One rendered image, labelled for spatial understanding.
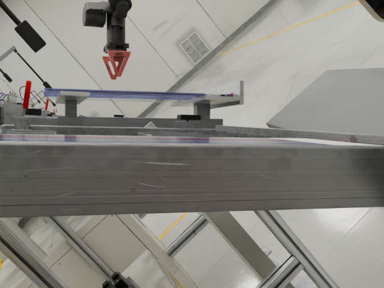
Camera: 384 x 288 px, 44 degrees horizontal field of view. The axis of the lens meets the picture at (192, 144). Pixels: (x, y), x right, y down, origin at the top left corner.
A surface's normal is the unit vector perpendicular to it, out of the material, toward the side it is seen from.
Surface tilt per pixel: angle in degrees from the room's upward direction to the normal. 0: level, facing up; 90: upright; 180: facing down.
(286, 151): 90
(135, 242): 90
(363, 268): 0
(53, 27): 90
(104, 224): 90
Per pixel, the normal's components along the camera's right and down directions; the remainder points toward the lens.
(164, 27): 0.27, 0.06
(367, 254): -0.63, -0.74
